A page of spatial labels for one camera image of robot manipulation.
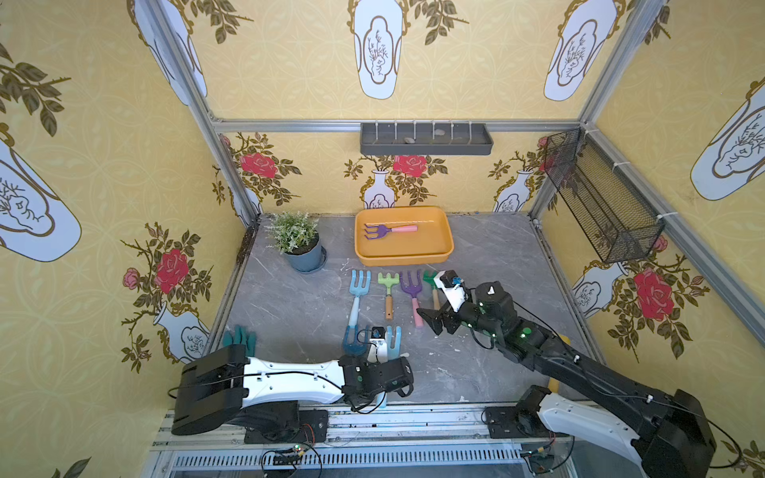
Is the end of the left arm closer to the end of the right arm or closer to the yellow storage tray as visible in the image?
the end of the right arm

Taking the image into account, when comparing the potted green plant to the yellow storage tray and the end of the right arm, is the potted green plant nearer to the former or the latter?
the yellow storage tray

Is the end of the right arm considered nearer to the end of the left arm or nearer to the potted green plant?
the end of the left arm

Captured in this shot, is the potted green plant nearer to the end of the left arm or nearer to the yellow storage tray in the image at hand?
the yellow storage tray

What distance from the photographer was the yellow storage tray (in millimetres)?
1079

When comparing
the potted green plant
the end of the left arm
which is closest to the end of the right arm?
the end of the left arm

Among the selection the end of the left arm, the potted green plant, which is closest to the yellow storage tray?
the potted green plant
